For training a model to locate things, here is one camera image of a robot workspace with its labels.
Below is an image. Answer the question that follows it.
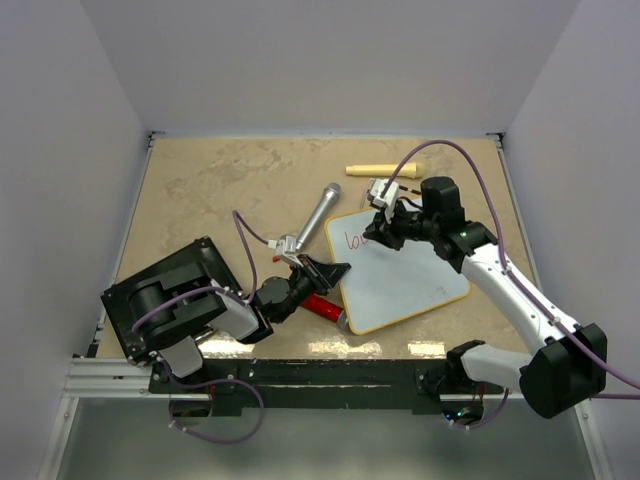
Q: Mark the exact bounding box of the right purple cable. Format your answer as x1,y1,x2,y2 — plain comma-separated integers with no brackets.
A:
384,139,640,431

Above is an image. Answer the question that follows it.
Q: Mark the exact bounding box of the purple cable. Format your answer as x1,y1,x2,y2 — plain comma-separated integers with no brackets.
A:
130,209,276,445
384,139,640,431

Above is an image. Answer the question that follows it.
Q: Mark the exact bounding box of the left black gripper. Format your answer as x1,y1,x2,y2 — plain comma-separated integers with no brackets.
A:
275,254,350,324

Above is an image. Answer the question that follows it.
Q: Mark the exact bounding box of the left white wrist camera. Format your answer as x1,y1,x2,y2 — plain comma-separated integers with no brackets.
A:
268,234,301,266

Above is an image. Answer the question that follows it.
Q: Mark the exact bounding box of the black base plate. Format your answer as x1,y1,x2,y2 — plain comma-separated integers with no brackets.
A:
149,359,502,417

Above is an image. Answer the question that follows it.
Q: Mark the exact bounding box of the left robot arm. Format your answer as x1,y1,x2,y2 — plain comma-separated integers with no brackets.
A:
129,254,351,392

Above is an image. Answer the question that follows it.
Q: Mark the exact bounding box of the wire whiteboard stand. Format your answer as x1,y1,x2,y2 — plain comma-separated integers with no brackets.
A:
360,178,420,208

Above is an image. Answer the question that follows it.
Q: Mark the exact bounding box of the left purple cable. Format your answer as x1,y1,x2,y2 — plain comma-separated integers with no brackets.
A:
130,209,276,445

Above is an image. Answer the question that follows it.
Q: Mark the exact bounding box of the red toy microphone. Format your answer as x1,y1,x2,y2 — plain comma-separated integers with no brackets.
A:
301,294,348,330

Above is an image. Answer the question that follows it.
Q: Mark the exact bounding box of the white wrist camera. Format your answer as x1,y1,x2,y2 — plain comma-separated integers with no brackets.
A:
366,178,399,210
268,234,301,266

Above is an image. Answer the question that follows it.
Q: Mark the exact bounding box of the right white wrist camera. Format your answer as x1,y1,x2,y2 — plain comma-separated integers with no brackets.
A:
366,178,399,210

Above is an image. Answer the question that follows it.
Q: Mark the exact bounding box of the yellow framed whiteboard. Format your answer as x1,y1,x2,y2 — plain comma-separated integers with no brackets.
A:
325,209,471,335

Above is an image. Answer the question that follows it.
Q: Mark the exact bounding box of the cream toy microphone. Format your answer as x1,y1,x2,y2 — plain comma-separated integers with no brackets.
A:
345,162,426,179

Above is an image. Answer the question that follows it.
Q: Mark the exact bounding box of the silver toy microphone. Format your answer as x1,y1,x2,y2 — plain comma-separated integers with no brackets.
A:
296,182,342,251

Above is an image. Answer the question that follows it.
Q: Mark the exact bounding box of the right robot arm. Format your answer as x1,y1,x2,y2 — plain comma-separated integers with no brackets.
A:
364,177,607,419

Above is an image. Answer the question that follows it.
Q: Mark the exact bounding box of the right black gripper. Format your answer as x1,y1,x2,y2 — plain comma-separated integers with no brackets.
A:
365,197,439,251

